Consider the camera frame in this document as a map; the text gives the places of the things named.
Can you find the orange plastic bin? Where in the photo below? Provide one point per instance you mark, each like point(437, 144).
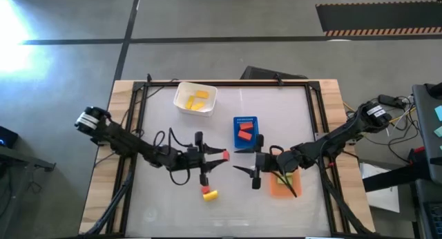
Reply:
point(276, 192)

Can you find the blue plastic basket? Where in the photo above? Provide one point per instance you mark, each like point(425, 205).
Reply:
point(246, 119)

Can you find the small orange block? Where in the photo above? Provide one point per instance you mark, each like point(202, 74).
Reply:
point(206, 189)

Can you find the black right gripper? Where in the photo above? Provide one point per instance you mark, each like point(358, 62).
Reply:
point(266, 162)

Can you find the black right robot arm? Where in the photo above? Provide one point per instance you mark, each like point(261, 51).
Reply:
point(331, 142)

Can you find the black device with blue light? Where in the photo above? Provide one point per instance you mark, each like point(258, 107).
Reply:
point(7, 137)

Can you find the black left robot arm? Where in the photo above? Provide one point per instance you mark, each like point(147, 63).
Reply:
point(121, 142)

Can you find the black keyboard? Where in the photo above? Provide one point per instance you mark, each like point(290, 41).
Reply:
point(434, 215)

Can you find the dark grey side desk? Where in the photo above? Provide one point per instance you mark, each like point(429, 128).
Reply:
point(426, 135)

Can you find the orange rectangular block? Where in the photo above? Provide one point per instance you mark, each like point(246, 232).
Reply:
point(246, 126)
point(226, 155)
point(244, 135)

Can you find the black power brick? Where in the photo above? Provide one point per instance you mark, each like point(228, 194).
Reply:
point(390, 101)

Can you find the green rectangular block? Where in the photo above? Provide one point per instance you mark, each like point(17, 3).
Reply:
point(281, 181)

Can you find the cyan sticky note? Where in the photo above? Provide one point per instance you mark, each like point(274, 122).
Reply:
point(439, 113)
point(439, 132)

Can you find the white plastic bin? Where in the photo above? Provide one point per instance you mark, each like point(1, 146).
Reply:
point(182, 92)

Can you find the grey cart leg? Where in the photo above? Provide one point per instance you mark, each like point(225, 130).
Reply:
point(20, 157)

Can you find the black rectangular equipment box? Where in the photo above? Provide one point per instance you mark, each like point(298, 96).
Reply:
point(266, 74)

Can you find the small red object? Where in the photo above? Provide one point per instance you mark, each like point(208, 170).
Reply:
point(419, 149)

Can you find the yellow rectangular block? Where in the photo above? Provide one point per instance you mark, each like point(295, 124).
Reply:
point(202, 94)
point(198, 106)

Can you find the black hazard-striped floor mat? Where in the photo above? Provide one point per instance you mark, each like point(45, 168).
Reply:
point(380, 16)

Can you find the black metal frame post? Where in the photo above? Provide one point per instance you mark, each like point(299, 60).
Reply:
point(224, 84)

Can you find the black computer mouse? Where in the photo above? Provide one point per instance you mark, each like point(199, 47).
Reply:
point(435, 91)

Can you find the white paper sheet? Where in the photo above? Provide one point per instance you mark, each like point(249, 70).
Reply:
point(383, 201)

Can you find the black frame clamp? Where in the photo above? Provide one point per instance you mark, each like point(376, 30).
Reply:
point(279, 79)
point(148, 81)

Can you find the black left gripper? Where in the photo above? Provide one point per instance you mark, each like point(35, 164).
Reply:
point(188, 159)

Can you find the yellow cylinder block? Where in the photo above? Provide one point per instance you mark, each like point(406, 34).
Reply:
point(210, 196)
point(190, 102)

